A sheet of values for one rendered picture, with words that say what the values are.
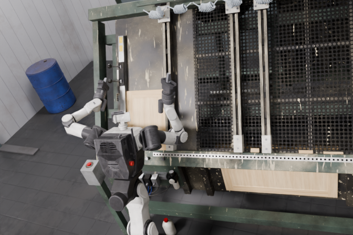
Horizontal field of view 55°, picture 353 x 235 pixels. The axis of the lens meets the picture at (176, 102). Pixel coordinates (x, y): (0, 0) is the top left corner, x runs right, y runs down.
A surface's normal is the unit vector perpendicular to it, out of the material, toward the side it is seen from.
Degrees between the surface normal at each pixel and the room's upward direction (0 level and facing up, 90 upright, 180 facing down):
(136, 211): 64
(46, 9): 90
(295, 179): 90
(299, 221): 0
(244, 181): 90
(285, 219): 0
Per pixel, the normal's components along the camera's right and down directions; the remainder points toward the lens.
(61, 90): 0.71, 0.23
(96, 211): -0.25, -0.79
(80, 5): -0.37, 0.61
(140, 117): -0.38, 0.00
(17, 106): 0.90, 0.03
